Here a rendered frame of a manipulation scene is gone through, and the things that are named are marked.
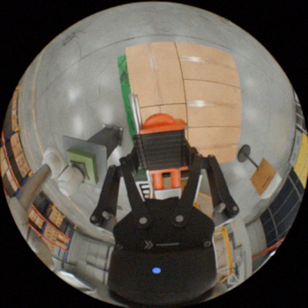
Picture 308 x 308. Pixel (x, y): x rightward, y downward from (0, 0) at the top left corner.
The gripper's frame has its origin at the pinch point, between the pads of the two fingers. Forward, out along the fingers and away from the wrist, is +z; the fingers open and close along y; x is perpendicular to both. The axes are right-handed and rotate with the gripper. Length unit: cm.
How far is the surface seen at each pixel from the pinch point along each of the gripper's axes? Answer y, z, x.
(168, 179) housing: 0.9, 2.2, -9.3
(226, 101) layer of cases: 60, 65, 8
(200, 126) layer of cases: 33, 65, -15
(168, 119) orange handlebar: 1.8, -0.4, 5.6
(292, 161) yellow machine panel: 725, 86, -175
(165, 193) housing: -0.2, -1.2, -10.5
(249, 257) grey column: 106, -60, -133
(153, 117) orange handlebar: -0.5, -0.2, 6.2
